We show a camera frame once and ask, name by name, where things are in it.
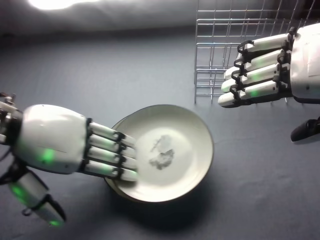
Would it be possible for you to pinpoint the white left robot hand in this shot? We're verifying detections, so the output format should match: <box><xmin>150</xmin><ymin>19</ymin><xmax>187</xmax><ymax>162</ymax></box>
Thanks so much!
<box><xmin>7</xmin><ymin>103</ymin><xmax>140</xmax><ymax>229</ymax></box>

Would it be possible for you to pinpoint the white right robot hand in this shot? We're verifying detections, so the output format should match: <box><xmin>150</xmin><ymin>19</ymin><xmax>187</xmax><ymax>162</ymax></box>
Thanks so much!
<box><xmin>217</xmin><ymin>22</ymin><xmax>320</xmax><ymax>144</ymax></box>

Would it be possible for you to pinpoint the white plate with faint print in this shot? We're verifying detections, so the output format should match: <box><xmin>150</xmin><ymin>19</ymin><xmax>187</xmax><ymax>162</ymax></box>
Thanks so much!
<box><xmin>111</xmin><ymin>104</ymin><xmax>215</xmax><ymax>203</ymax></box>

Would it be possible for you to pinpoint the white cloth backdrop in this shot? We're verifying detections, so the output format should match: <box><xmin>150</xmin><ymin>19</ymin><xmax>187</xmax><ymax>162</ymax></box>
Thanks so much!
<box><xmin>0</xmin><ymin>0</ymin><xmax>320</xmax><ymax>36</ymax></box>

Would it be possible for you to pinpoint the silver wire dish rack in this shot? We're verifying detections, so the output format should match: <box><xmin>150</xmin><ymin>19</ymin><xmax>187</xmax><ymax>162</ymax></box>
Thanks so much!
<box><xmin>193</xmin><ymin>0</ymin><xmax>320</xmax><ymax>105</ymax></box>

